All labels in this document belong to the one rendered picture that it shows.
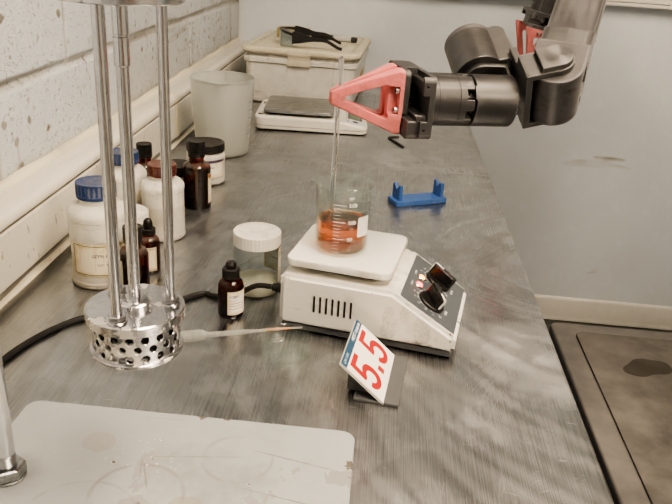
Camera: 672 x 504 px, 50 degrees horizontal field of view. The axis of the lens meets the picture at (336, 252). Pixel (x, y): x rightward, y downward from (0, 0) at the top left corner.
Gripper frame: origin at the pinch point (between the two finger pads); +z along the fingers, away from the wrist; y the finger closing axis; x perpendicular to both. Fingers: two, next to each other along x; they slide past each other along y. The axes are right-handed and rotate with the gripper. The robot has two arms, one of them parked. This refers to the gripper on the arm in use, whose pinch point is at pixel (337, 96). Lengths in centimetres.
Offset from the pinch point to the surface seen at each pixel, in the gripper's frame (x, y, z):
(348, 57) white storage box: 13, -106, -25
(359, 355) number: 22.7, 15.2, -0.7
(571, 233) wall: 69, -124, -109
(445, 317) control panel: 22.1, 9.5, -11.8
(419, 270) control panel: 19.7, 2.2, -10.8
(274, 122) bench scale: 24, -85, -4
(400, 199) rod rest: 24.7, -35.6, -19.9
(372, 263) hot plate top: 17.0, 5.7, -4.0
